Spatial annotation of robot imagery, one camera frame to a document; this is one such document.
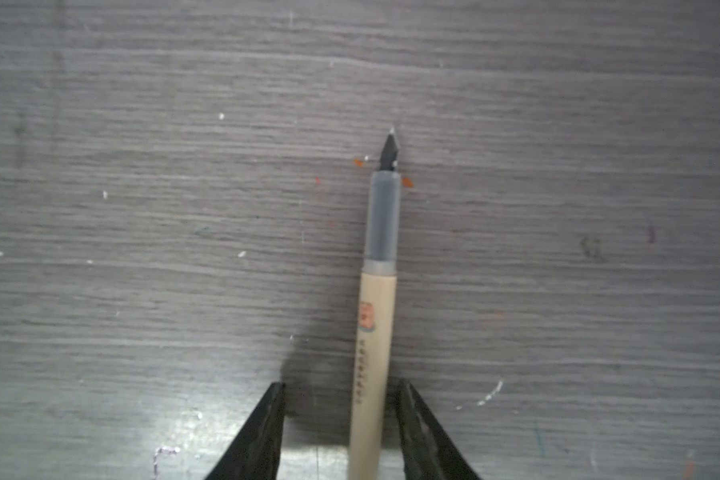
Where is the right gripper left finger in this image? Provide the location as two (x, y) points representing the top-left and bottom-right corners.
(206, 382), (286, 480)

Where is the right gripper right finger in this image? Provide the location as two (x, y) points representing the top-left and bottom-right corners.
(396, 380), (480, 480)

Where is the green pen beige body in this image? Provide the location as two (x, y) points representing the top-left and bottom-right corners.
(347, 127), (403, 480)

